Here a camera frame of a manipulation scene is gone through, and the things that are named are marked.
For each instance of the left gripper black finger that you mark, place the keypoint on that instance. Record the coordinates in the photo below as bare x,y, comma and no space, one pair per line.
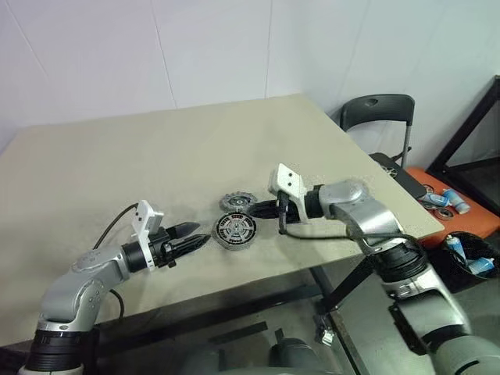
183,229
187,245

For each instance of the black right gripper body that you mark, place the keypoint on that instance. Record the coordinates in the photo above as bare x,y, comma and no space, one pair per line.
290,213

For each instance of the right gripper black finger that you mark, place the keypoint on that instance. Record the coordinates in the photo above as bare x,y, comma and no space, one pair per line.
267,204
267,215

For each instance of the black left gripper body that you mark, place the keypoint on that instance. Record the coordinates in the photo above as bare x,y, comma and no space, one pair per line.
162,248

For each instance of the grey toothed gear disc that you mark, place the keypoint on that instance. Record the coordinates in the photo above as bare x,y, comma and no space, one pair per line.
236,202

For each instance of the grey copper-wound motor stator housing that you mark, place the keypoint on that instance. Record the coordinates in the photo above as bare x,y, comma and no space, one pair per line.
234,246

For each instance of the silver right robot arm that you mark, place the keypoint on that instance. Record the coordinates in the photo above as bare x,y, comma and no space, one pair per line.
351,195

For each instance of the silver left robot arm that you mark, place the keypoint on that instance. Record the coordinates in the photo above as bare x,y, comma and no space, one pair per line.
70,289

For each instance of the long black tape strip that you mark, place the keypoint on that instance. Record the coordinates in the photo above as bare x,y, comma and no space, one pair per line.
238,333

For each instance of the silver spoked metal wheel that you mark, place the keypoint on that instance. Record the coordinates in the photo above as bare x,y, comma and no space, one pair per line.
389,170

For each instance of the short black tape strip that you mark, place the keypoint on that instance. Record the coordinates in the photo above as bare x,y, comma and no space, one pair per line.
279,335

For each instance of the black folding chair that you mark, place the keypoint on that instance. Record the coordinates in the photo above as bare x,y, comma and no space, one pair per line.
375,109

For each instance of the dark rounded grey shape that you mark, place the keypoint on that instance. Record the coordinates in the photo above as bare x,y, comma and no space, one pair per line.
291,353

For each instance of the blue white tube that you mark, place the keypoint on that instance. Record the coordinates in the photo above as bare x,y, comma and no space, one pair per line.
480,266
435,200
456,201
455,248

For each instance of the steel ball bearing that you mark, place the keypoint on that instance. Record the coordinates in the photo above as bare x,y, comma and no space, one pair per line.
445,213

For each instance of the black waste bin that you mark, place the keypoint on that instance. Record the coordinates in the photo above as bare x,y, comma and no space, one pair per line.
451,277

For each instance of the orange tray with parts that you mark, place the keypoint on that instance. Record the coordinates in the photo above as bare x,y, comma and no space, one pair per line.
480,220

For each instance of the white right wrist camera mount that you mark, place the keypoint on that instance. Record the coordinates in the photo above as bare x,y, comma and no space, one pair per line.
287,179

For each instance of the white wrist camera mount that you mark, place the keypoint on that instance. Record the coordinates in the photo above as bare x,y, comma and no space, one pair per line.
146,213
287,179

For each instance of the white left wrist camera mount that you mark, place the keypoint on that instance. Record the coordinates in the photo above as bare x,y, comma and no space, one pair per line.
146,213

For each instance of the black metal table frame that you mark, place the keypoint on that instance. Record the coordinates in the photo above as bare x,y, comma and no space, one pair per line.
341,287

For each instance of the silver table foot bracket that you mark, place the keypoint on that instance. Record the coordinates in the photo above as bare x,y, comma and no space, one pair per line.
326,336

